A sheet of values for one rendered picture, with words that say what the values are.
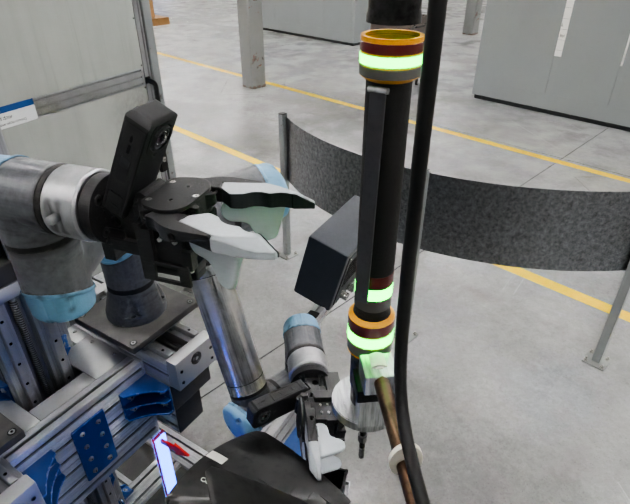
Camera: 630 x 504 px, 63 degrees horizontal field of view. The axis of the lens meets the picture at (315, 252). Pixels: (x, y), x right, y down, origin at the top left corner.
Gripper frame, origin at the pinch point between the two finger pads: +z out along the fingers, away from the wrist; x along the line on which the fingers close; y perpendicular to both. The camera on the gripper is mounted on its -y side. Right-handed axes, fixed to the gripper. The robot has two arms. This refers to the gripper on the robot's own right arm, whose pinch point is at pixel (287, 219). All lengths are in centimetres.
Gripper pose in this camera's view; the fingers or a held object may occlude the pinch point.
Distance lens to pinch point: 45.5
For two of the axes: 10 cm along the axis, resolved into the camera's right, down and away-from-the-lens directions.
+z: 9.5, 1.7, -2.8
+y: 0.0, 8.5, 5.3
